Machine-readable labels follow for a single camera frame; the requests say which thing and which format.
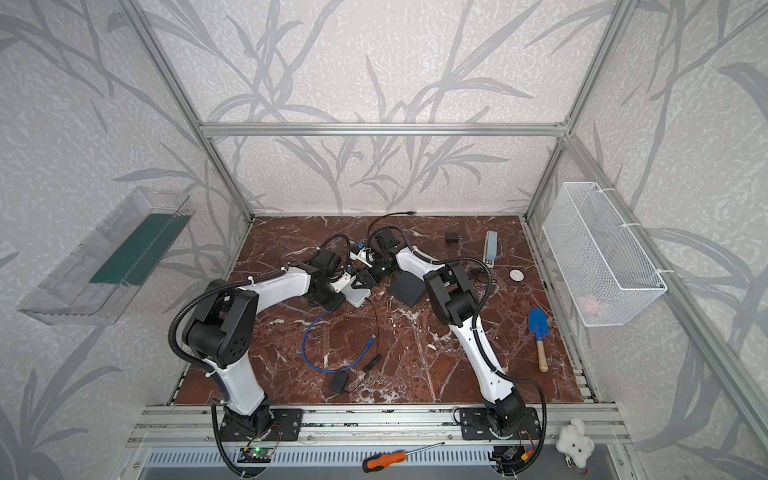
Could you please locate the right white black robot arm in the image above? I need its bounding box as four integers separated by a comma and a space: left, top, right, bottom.
352, 226, 547, 442

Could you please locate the white wire mesh basket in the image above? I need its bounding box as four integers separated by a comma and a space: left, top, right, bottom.
543, 182, 667, 327

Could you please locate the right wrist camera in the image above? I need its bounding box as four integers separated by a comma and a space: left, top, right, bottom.
350, 241, 375, 267

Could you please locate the blue ethernet cable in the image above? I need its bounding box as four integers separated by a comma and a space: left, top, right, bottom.
301, 310, 378, 374

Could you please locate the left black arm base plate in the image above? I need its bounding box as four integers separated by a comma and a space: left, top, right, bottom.
218, 408, 304, 442

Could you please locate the white plush toy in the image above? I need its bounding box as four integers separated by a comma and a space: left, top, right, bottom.
556, 418, 595, 470

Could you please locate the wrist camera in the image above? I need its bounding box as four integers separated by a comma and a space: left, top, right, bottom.
330, 272, 355, 293
350, 241, 375, 267

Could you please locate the wooden handle blue tool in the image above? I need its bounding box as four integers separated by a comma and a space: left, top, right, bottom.
528, 307, 549, 372

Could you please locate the clear plastic wall tray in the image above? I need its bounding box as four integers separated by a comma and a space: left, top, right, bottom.
19, 187, 195, 326

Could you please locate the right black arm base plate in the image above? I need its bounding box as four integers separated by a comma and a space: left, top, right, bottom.
453, 407, 542, 441

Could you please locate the pink item in basket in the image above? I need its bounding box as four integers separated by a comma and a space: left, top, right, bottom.
580, 294, 608, 317

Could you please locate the black network switch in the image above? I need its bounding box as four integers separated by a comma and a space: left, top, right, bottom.
388, 272, 426, 308

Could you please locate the grey brush block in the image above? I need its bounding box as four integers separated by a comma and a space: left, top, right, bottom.
483, 231, 499, 268

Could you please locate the green circuit board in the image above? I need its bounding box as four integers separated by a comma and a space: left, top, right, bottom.
237, 447, 275, 464

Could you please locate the white round disc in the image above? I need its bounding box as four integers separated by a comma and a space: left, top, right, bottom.
509, 269, 525, 282

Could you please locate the black power adapter cube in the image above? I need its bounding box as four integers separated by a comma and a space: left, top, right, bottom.
329, 370, 349, 394

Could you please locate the orange handled screwdriver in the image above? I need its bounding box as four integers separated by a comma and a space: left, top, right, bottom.
362, 442, 444, 473

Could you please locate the thin black power cord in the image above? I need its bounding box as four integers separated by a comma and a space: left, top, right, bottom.
347, 296, 385, 388

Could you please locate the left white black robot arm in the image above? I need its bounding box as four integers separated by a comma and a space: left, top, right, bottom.
168, 249, 346, 438

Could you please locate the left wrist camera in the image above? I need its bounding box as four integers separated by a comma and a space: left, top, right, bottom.
330, 272, 355, 293

